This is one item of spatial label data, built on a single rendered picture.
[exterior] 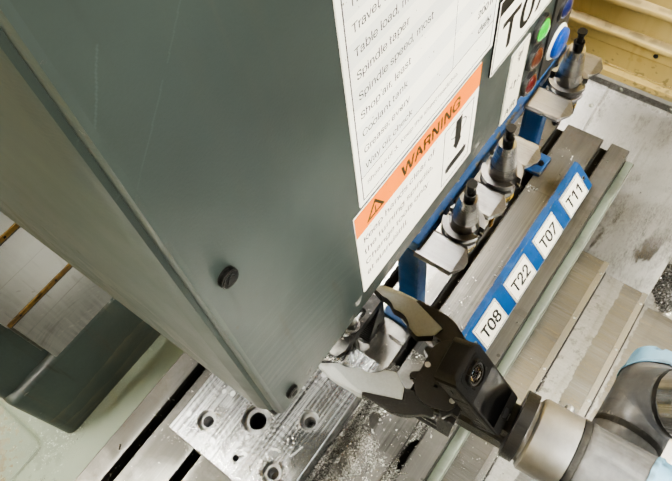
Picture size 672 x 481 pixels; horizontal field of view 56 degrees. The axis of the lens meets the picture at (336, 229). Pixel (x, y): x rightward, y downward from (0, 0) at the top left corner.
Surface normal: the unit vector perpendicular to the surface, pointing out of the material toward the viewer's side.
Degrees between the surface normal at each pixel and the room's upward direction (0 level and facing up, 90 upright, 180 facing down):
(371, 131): 90
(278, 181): 90
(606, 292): 8
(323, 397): 0
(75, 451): 0
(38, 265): 90
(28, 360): 90
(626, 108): 25
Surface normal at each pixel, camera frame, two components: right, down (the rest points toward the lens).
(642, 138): -0.33, -0.16
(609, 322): -0.02, -0.59
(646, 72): -0.59, 0.72
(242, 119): 0.80, 0.47
